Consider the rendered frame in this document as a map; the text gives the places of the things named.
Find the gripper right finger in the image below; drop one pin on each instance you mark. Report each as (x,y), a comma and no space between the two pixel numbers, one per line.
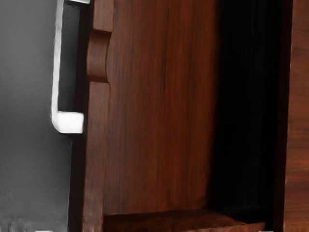
(262,230)

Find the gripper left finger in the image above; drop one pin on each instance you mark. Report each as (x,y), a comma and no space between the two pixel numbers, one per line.
(41,230)

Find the brown wooden cabinet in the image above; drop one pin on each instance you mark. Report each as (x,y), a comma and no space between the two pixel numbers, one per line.
(299,116)

